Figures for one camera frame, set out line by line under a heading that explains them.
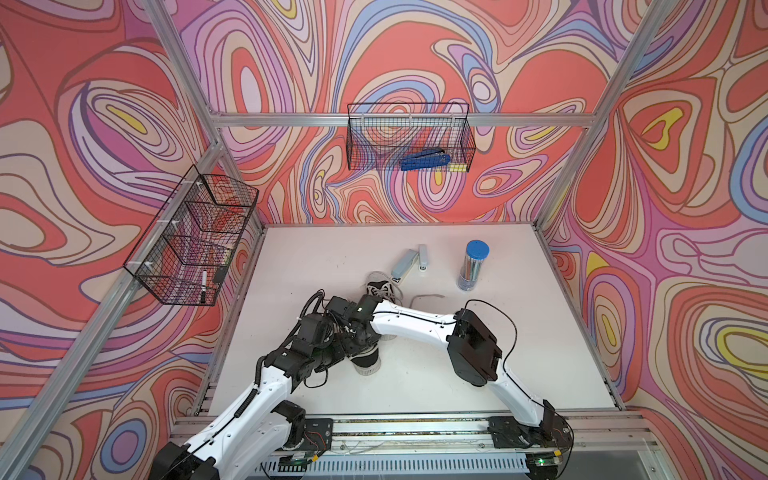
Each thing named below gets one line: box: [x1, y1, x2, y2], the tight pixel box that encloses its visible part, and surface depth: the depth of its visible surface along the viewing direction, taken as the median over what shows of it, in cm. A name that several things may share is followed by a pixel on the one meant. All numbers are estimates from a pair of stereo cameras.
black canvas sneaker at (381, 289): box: [366, 281, 396, 303], surface depth 98 cm
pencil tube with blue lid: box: [458, 240, 490, 292], surface depth 90 cm
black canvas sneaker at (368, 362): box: [347, 340, 382, 376], surface depth 82 cm
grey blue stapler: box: [390, 244, 428, 285], surface depth 107 cm
